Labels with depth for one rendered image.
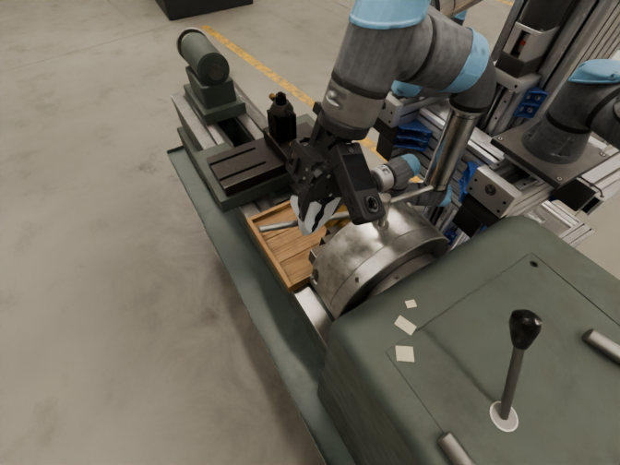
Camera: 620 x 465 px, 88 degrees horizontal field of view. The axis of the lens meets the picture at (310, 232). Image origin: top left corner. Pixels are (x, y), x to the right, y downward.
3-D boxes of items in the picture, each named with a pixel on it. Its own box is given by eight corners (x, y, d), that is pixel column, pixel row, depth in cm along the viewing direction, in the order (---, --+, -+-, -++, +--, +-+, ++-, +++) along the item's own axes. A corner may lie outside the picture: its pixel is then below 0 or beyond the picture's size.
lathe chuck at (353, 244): (422, 271, 92) (455, 203, 66) (330, 329, 85) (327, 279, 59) (401, 249, 97) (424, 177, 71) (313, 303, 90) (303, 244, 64)
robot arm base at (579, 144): (543, 124, 97) (565, 93, 89) (591, 152, 89) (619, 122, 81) (510, 140, 92) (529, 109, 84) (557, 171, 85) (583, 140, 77)
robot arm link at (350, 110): (398, 101, 40) (351, 98, 36) (381, 134, 43) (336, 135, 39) (362, 75, 44) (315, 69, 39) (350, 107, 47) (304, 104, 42)
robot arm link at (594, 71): (574, 99, 87) (611, 47, 76) (615, 127, 80) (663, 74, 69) (538, 107, 85) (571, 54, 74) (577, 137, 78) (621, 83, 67)
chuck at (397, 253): (430, 280, 91) (468, 214, 65) (338, 341, 83) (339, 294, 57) (422, 271, 92) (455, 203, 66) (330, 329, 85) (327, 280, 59)
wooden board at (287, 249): (383, 243, 107) (385, 235, 104) (289, 293, 96) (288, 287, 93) (333, 187, 122) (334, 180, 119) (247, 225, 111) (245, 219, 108)
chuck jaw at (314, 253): (363, 255, 76) (321, 272, 70) (357, 267, 79) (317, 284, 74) (337, 222, 81) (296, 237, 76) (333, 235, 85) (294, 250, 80)
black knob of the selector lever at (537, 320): (535, 341, 39) (560, 327, 35) (518, 355, 38) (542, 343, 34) (508, 314, 41) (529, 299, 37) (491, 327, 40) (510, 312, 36)
